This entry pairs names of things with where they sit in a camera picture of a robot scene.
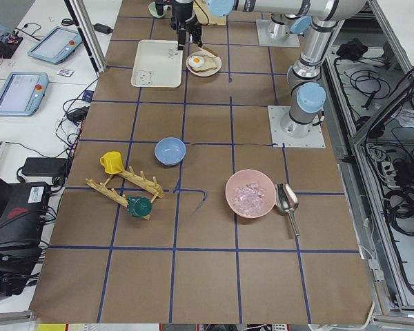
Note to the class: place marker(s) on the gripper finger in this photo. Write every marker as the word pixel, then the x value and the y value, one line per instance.
pixel 181 38
pixel 196 38

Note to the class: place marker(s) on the black power adapter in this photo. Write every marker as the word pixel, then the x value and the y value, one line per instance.
pixel 44 167

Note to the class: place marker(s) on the fried egg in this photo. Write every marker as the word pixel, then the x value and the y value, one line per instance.
pixel 196 61

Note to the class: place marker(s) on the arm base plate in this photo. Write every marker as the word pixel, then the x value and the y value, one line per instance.
pixel 271 34
pixel 286 133

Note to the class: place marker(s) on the wooden cutting board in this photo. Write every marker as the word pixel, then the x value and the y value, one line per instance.
pixel 205 17

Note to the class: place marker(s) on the cream bear tray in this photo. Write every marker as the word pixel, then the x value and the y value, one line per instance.
pixel 158 63

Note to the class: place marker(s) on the metal scoop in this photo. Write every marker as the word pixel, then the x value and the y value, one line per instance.
pixel 287 203

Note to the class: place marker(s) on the bread slice on plate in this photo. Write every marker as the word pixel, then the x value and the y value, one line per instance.
pixel 209 65

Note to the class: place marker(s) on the cream round plate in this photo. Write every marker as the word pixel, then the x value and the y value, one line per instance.
pixel 208 73

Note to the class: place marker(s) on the dark green mug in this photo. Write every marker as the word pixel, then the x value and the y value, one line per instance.
pixel 139 207

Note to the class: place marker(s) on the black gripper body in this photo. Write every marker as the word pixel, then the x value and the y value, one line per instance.
pixel 181 11

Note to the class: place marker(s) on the near teach pendant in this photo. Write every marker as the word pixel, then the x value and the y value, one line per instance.
pixel 22 93

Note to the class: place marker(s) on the teach pendant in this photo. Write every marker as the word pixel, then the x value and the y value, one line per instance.
pixel 22 93
pixel 56 46

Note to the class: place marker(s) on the yellow mug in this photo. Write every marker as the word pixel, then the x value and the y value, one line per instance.
pixel 112 162

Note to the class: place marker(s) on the far teach pendant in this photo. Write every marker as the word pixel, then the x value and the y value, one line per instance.
pixel 56 46

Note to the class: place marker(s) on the pink bowl with ice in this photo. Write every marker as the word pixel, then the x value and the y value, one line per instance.
pixel 250 193

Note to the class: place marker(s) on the bread slice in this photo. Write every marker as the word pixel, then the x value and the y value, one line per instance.
pixel 208 52
pixel 209 65

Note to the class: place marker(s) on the green bowl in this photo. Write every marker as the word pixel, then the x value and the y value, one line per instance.
pixel 158 9

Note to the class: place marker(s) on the blue bowl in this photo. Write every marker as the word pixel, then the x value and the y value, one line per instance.
pixel 170 151

